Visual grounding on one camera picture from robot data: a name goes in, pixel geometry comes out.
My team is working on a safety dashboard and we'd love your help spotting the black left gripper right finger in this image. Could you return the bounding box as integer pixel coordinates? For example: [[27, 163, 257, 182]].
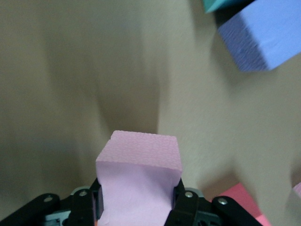
[[168, 178, 271, 226]]

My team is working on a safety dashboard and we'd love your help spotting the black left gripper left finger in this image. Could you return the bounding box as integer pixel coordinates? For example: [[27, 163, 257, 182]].
[[0, 178, 104, 226]]

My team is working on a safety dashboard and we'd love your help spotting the red foam cube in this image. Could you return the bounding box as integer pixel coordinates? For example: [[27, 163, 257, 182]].
[[210, 183, 271, 226]]

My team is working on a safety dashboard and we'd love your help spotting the pink foam cube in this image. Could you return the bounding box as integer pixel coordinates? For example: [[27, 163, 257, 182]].
[[285, 182, 301, 214], [95, 130, 184, 226]]

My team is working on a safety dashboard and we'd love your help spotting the large table cover sheet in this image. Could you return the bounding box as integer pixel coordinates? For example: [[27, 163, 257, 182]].
[[0, 0, 301, 226]]

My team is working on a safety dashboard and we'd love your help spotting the light purple foam cube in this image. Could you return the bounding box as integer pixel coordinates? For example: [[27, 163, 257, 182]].
[[216, 0, 301, 73]]

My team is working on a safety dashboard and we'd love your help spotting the blue foam cube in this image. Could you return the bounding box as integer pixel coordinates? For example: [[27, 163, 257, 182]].
[[203, 0, 253, 14]]

